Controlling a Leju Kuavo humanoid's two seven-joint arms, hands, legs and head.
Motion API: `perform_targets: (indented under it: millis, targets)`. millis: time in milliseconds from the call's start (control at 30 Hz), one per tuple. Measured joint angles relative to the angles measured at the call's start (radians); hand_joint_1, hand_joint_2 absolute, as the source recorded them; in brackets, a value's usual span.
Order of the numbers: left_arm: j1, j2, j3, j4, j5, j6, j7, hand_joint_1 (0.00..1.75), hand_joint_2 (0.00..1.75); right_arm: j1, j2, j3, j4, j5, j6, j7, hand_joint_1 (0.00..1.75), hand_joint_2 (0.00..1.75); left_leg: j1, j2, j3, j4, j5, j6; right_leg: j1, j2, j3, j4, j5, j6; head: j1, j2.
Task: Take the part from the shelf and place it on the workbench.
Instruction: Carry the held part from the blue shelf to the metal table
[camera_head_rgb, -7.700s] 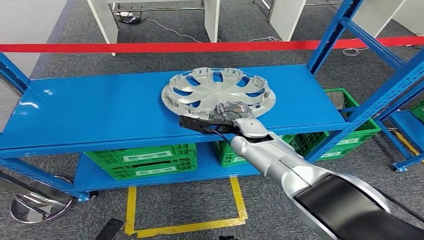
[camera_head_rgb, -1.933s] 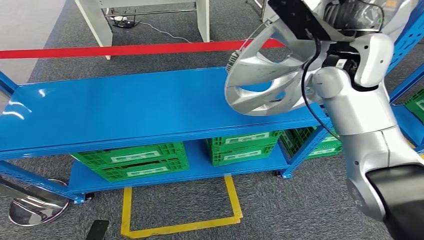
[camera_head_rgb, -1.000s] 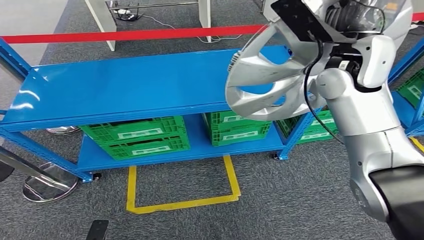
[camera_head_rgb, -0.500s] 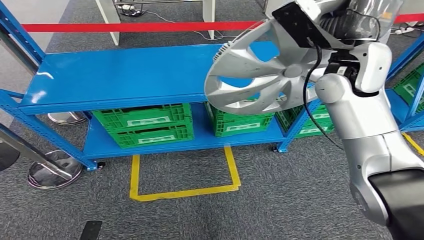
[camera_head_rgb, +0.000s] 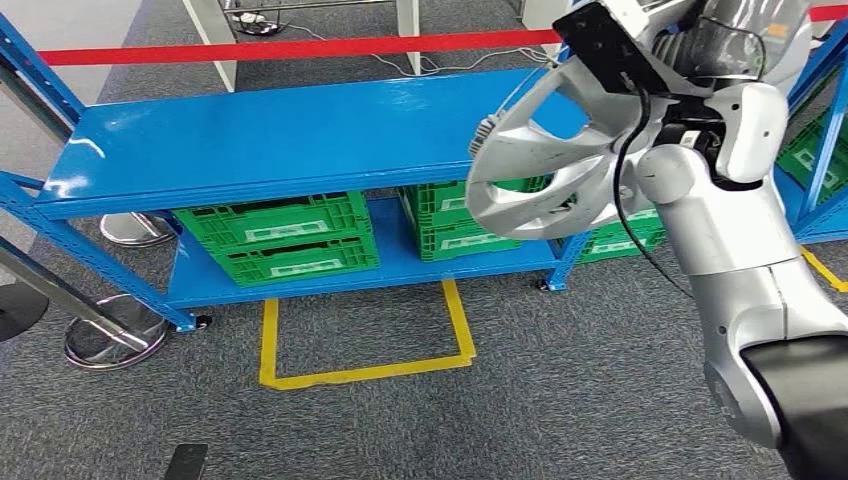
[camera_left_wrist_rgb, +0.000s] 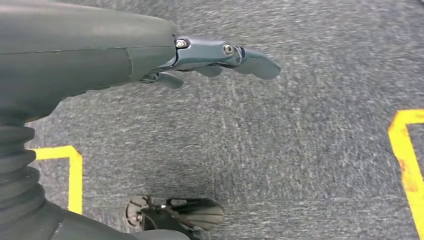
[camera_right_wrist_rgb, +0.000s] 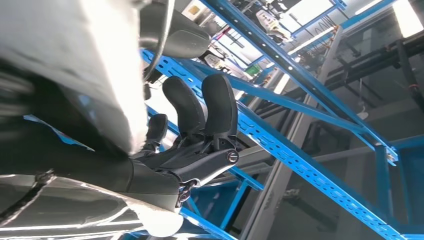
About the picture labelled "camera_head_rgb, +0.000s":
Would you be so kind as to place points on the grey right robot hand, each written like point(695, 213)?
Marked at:
point(735, 40)

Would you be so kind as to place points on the silver plastic wheel cover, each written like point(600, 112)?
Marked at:
point(530, 152)

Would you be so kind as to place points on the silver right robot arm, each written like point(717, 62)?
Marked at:
point(729, 225)

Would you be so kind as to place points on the blue metal shelf rack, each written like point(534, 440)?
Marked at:
point(265, 132)
point(825, 228)

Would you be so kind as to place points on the white desk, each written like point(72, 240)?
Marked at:
point(540, 13)
point(215, 46)

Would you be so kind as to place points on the red barrier belt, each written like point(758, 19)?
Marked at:
point(265, 48)

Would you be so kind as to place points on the black router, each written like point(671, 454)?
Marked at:
point(258, 29)

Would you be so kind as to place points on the white power strip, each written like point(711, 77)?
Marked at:
point(250, 18)

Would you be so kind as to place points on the chrome stanchion base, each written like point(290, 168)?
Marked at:
point(132, 232)

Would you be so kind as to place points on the black round stand base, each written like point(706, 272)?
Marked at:
point(20, 311)

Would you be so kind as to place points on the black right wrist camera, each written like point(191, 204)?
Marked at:
point(603, 46)

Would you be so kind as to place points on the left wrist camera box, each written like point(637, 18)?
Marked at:
point(185, 464)

